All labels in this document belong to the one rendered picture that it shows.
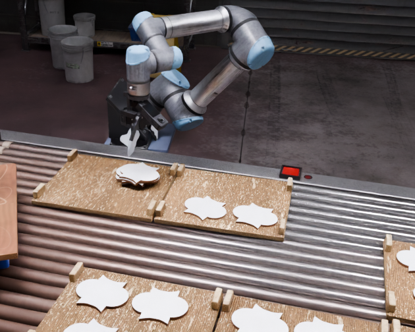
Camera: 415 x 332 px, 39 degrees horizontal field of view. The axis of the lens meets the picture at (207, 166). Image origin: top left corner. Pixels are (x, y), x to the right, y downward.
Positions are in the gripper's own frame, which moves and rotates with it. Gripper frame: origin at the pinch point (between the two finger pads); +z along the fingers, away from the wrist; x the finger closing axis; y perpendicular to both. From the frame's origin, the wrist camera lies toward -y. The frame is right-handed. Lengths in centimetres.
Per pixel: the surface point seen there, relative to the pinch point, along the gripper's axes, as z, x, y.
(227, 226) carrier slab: 11.8, 8.2, -38.9
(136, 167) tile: 7.6, 1.0, 2.8
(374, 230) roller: 14, -20, -77
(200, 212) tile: 10.9, 7.6, -28.5
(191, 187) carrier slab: 11.7, -4.9, -16.4
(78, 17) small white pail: 74, -323, 343
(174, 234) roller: 13.8, 19.1, -26.3
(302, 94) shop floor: 104, -338, 83
